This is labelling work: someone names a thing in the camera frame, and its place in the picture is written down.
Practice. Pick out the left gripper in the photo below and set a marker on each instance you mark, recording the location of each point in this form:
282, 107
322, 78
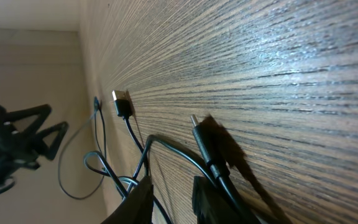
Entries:
21, 149

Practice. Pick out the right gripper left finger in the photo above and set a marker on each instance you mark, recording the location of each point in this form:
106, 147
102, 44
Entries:
137, 207

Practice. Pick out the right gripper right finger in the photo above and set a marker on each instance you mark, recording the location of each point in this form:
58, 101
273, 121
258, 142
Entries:
210, 207

